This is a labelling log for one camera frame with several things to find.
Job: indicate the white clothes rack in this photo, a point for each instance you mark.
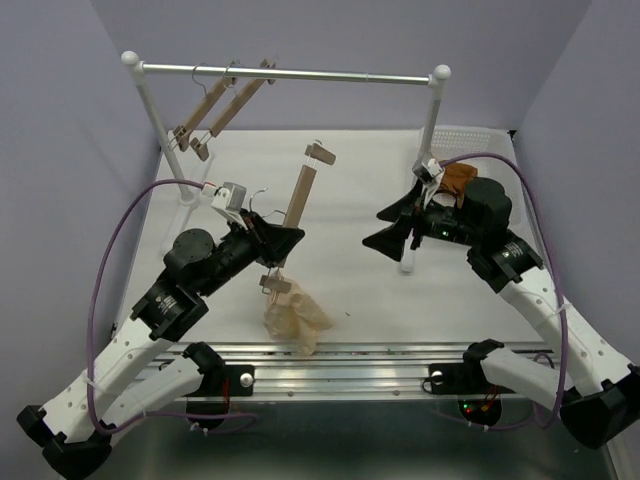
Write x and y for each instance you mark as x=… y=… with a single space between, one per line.
x=139 y=70

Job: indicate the aluminium mounting rail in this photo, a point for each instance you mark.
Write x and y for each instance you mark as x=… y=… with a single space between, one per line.
x=350 y=372

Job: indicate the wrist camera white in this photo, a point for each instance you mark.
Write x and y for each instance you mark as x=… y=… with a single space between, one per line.
x=429 y=174
x=227 y=199

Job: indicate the brown orange underwear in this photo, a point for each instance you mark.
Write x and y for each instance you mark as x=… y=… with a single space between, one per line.
x=455 y=179

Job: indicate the middle wooden clip hanger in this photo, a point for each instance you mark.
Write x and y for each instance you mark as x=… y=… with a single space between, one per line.
x=228 y=113

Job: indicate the beige underwear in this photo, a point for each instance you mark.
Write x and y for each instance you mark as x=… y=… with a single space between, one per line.
x=295 y=317

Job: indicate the white plastic basket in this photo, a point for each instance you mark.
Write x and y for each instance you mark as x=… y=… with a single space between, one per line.
x=452 y=141

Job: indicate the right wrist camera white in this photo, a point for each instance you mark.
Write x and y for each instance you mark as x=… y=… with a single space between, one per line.
x=429 y=174

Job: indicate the leftmost wooden clip hanger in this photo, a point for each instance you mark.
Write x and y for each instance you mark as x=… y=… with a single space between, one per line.
x=211 y=95

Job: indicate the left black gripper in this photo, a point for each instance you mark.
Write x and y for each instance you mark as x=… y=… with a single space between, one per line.
x=272 y=243

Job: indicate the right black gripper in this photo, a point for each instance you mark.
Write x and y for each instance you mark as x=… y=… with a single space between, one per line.
x=392 y=239

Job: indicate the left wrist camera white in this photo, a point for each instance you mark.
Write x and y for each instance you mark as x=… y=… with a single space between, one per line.
x=227 y=199

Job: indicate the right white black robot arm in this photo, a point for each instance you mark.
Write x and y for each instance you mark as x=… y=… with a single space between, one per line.
x=540 y=310

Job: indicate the wooden clip hanger with underwear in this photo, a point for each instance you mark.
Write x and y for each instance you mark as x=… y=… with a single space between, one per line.
x=274 y=283

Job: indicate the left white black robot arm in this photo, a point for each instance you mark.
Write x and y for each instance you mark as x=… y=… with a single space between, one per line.
x=77 y=429

